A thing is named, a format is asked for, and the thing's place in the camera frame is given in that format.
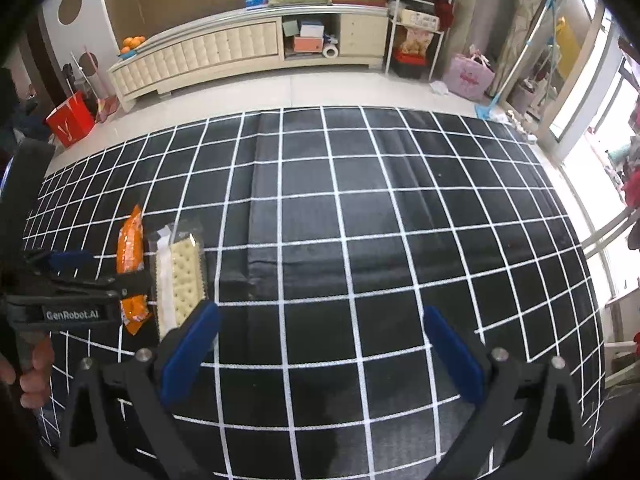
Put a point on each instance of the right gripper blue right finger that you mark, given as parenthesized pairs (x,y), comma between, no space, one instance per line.
(463,357)

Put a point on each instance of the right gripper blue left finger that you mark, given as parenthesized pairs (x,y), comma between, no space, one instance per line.
(182,351)

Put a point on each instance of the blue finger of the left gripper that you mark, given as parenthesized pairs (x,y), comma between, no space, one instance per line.
(73,260)

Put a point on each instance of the orange snack stick pack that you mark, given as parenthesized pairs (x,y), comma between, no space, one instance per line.
(129,258)

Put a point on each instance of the clear cream cracker pack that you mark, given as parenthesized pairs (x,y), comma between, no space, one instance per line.
(179,272)

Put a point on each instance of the person left hand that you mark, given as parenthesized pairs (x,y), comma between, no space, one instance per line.
(35,382)

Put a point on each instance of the red paper bag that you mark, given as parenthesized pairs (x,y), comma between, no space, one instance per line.
(71,121)

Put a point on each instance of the black white grid tablecloth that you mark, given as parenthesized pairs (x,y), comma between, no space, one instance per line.
(327,231)

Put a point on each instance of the oranges on blue plate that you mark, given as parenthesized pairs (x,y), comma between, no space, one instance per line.
(130,45)

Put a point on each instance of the pink gift bag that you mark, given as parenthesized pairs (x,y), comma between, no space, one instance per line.
(469,76)

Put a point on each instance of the cream tv cabinet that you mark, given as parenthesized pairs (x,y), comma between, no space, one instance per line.
(248,41)

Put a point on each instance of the white metal shelf rack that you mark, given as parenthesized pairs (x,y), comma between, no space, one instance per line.
(420,28)

